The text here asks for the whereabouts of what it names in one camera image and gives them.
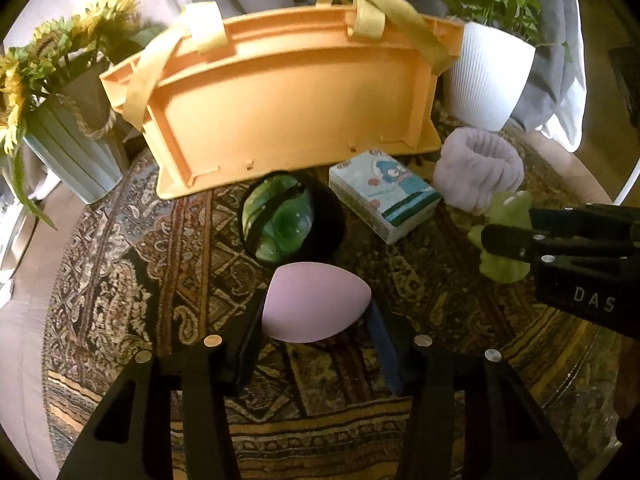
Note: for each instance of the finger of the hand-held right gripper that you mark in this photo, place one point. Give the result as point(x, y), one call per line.
point(510, 242)
point(585, 222)

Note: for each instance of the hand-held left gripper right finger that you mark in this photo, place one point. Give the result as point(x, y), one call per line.
point(384, 347)

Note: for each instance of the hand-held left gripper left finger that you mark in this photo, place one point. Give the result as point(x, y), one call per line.
point(249, 332)

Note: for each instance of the green plush toy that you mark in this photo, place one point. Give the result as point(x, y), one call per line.
point(502, 267)

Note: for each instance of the pink egg-shaped makeup sponge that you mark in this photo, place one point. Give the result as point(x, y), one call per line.
point(315, 305)

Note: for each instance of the purple fluffy headband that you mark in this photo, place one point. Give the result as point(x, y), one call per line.
point(475, 170)

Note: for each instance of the green item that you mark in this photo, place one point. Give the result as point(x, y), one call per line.
point(285, 220)

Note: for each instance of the cartoon print tissue pack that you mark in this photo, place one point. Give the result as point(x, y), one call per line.
point(385, 195)

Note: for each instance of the white metal tube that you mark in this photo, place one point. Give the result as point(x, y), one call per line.
point(629, 180)

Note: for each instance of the patterned brown rug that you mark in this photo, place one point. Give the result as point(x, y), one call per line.
point(165, 270)

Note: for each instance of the white ribbed flower pot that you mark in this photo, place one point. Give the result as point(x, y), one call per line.
point(482, 80)

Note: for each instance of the green leafy plant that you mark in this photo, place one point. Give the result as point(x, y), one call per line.
point(500, 0)

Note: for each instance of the grey-green wooden planter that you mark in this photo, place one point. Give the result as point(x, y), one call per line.
point(80, 155)

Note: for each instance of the artificial sunflower bouquet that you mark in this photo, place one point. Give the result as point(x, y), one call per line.
point(55, 45)

